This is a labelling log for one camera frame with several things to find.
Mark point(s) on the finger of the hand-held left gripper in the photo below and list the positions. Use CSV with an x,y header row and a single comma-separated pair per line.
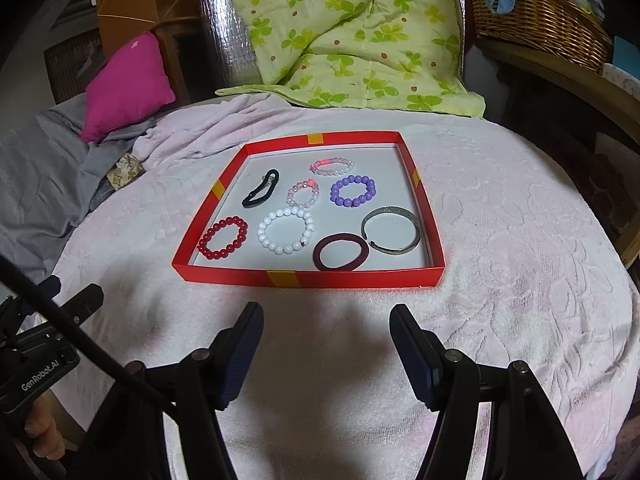
x,y
82,302

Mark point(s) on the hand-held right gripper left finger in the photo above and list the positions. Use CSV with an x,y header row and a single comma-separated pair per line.
x,y
245,355

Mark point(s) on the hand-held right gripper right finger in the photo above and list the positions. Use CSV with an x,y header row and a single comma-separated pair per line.
x,y
412,355

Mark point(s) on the red shallow cardboard tray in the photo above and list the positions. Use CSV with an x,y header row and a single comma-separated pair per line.
x,y
350,277

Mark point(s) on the person's left hand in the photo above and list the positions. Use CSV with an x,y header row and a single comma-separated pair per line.
x,y
42,432

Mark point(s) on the silver metal bangle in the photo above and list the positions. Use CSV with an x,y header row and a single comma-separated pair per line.
x,y
415,235

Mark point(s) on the patterned cloth pouch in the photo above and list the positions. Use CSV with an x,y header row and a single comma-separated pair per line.
x,y
125,172

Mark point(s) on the grey bed sheet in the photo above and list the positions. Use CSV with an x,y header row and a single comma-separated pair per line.
x,y
40,170

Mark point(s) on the pale pink blanket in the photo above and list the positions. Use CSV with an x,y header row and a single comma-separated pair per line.
x,y
500,210

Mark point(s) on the magenta pillow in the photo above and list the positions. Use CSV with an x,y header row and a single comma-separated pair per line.
x,y
125,85

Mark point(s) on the wooden shelf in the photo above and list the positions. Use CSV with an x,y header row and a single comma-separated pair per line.
x,y
575,90

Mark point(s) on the green floral quilt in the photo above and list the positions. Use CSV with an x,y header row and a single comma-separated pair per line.
x,y
350,35

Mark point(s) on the wicker basket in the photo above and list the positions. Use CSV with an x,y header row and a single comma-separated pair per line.
x,y
540,15

